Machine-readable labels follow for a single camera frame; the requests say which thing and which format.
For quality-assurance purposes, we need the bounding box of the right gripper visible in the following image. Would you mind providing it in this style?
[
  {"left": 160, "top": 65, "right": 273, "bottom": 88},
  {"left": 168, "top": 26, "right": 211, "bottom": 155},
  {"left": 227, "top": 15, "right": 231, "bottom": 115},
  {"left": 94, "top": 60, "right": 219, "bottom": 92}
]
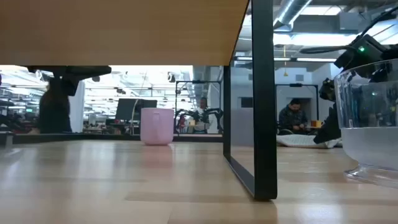
[{"left": 299, "top": 33, "right": 389, "bottom": 70}]

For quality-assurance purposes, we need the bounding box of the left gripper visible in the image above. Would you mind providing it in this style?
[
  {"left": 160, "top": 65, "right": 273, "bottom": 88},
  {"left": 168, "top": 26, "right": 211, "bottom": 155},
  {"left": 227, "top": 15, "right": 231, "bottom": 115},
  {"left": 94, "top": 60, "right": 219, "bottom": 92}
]
[{"left": 26, "top": 65, "right": 112, "bottom": 78}]

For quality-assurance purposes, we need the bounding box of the pink cup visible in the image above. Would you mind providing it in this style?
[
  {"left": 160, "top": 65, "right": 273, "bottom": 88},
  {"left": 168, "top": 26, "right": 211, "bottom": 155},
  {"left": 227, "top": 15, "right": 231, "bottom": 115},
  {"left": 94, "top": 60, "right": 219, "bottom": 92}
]
[{"left": 139, "top": 108, "right": 175, "bottom": 146}]

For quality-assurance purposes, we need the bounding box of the clear glass footed cup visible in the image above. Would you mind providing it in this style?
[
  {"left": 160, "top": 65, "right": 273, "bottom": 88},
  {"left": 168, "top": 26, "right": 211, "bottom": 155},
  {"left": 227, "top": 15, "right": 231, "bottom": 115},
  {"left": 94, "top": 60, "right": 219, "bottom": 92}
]
[{"left": 334, "top": 58, "right": 398, "bottom": 189}]

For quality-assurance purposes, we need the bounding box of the wooden shelf board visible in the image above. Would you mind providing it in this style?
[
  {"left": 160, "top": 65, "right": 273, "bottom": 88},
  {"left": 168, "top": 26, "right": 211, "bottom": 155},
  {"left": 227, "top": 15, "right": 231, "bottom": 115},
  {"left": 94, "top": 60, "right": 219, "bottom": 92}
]
[{"left": 0, "top": 0, "right": 251, "bottom": 67}]

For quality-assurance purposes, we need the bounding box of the black metal shelf leg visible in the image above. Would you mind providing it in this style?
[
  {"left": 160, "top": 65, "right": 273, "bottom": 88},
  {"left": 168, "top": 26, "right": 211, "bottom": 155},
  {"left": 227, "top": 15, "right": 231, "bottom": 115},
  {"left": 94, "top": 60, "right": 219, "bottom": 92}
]
[{"left": 223, "top": 0, "right": 278, "bottom": 202}]

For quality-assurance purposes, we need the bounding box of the ceiling light strip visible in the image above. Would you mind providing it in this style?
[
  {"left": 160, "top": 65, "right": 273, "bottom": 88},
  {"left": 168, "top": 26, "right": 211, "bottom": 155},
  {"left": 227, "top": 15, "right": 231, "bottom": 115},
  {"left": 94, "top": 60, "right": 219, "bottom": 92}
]
[
  {"left": 295, "top": 57, "right": 338, "bottom": 63},
  {"left": 234, "top": 56, "right": 292, "bottom": 62}
]

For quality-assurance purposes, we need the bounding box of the white pillar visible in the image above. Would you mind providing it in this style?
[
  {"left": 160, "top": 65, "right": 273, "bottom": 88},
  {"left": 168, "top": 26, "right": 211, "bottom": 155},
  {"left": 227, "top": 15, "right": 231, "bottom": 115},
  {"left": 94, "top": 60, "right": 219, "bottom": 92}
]
[{"left": 68, "top": 80, "right": 85, "bottom": 134}]

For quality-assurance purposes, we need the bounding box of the yellow hanging pendant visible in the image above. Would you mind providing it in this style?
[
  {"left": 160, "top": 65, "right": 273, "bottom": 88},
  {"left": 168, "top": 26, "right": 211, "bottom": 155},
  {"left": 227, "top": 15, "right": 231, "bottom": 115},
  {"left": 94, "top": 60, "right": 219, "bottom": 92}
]
[{"left": 282, "top": 45, "right": 289, "bottom": 77}]

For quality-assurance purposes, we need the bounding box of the black computer monitor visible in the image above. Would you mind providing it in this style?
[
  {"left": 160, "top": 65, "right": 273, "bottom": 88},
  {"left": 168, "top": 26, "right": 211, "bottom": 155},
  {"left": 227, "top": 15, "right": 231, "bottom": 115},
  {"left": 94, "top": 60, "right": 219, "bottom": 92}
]
[
  {"left": 138, "top": 99, "right": 158, "bottom": 110},
  {"left": 115, "top": 98, "right": 139, "bottom": 122}
]

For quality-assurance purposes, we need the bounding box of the person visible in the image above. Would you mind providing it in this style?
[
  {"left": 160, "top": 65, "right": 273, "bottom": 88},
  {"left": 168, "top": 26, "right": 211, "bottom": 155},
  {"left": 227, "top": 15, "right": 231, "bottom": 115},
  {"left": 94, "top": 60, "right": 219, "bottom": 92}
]
[
  {"left": 194, "top": 96, "right": 213, "bottom": 134},
  {"left": 277, "top": 98, "right": 309, "bottom": 135}
]

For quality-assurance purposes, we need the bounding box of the white cloth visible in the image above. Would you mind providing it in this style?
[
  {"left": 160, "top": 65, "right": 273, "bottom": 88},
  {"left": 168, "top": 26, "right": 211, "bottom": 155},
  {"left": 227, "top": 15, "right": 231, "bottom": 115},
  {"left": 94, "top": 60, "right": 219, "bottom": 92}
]
[{"left": 276, "top": 134, "right": 343, "bottom": 149}]

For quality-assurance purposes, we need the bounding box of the grey block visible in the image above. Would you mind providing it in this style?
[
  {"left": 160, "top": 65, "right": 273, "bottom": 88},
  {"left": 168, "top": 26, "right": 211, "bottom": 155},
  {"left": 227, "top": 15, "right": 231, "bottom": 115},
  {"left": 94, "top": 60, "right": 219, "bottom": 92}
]
[{"left": 0, "top": 131, "right": 15, "bottom": 147}]

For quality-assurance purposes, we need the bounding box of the black metal station frame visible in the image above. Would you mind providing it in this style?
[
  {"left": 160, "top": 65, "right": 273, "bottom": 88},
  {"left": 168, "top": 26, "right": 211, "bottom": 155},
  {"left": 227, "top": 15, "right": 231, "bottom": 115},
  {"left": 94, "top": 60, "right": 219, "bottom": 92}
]
[{"left": 275, "top": 83, "right": 320, "bottom": 134}]

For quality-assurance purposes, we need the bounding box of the silver ventilation duct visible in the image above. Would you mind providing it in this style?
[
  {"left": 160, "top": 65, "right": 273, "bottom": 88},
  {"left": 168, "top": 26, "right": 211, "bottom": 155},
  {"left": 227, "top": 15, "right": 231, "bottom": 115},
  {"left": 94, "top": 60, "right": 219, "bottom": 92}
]
[{"left": 273, "top": 0, "right": 313, "bottom": 30}]

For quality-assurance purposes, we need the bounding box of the black cable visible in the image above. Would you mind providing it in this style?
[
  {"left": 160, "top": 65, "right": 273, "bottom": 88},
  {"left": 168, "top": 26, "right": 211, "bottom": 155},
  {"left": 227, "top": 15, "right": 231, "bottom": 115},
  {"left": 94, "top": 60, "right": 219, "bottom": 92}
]
[{"left": 360, "top": 9, "right": 398, "bottom": 37}]

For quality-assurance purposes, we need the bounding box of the black table edge rail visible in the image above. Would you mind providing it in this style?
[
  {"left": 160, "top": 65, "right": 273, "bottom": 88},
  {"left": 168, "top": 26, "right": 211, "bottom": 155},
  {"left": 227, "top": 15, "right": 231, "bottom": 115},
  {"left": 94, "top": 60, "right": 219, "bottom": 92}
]
[{"left": 0, "top": 133, "right": 224, "bottom": 144}]

